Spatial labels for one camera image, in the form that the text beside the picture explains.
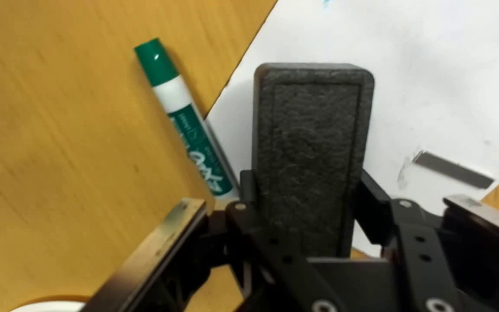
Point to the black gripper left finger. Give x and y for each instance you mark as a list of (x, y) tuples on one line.
[(145, 261)]

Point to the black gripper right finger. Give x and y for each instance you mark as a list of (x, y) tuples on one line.
[(480, 244)]

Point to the green whiteboard marker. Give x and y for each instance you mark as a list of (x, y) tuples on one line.
[(185, 115)]

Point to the white paper sheet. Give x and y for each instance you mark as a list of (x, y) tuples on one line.
[(433, 88)]

